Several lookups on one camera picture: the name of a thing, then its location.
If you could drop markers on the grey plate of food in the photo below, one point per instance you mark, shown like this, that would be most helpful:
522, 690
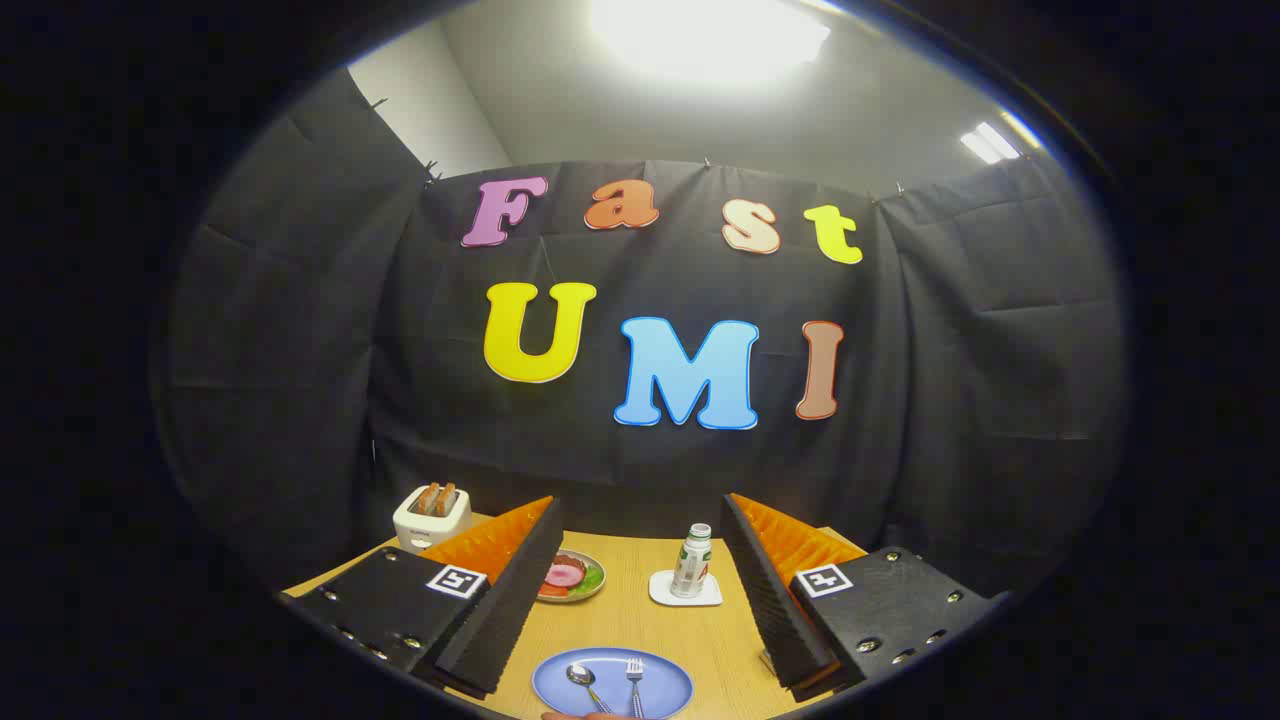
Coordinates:
570, 594

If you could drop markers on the white toaster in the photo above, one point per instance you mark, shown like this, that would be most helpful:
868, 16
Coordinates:
430, 530

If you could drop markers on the white square coaster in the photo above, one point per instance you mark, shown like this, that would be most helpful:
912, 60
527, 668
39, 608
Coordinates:
662, 590

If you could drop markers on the pink ham slice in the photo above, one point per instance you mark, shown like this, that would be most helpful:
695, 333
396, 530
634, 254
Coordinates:
564, 575

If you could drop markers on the green lettuce leaf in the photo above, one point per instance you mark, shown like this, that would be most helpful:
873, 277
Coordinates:
594, 578

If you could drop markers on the blue round plate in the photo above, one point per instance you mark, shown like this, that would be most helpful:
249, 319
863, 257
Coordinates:
665, 685

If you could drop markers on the large ceiling light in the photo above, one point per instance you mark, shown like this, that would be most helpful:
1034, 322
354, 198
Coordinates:
710, 35

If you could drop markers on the small ceiling light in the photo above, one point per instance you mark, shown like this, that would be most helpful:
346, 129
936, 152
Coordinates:
990, 142

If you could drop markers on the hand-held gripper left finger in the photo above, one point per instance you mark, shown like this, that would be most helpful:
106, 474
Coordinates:
500, 620

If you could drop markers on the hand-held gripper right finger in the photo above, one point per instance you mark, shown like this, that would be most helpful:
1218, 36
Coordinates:
775, 610

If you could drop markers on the white bottle with green label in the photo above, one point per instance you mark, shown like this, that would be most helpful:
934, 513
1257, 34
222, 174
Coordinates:
691, 565

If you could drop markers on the brown toast slice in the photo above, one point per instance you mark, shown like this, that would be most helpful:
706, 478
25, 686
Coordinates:
448, 498
427, 499

